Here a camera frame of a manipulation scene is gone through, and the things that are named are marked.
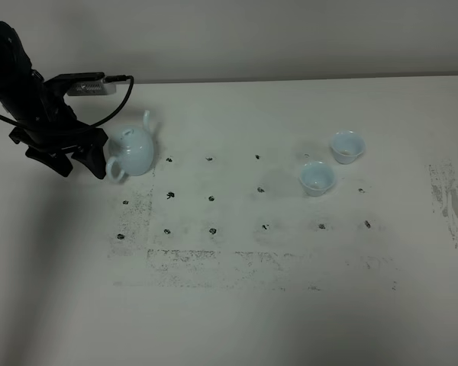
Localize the light blue teacup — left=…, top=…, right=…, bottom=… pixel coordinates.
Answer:
left=298, top=161, right=336, bottom=197
left=330, top=130, right=366, bottom=165

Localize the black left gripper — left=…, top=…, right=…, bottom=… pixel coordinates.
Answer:
left=8, top=102, right=110, bottom=180

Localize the far light blue teacup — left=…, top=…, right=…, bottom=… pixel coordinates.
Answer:
left=330, top=130, right=366, bottom=165

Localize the black left camera cable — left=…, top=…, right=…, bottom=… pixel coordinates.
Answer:
left=0, top=75, right=135, bottom=134

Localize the light blue porcelain teapot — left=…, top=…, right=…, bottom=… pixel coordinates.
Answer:
left=105, top=110, right=155, bottom=183

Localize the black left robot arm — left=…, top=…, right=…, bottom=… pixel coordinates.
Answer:
left=0, top=21, right=108, bottom=179

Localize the near light blue teacup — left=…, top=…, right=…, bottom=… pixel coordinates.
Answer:
left=298, top=161, right=336, bottom=197

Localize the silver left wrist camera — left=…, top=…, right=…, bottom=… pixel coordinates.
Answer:
left=45, top=72, right=117, bottom=96

